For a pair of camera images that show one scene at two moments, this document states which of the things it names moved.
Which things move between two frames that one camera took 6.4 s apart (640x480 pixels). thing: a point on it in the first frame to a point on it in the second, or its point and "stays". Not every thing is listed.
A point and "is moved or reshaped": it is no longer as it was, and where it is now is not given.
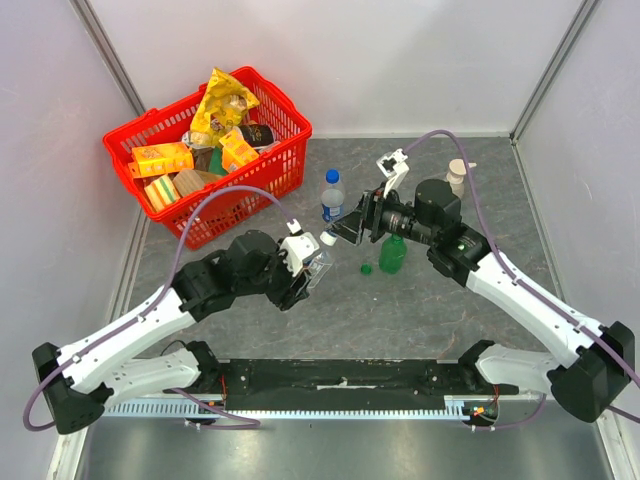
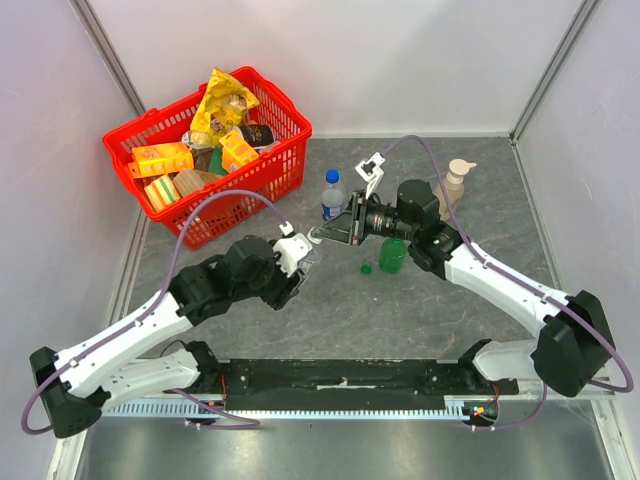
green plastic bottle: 392,253 stays
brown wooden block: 186,181 stays
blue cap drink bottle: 332,196 stays
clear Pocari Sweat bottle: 322,264 is moved or reshaped
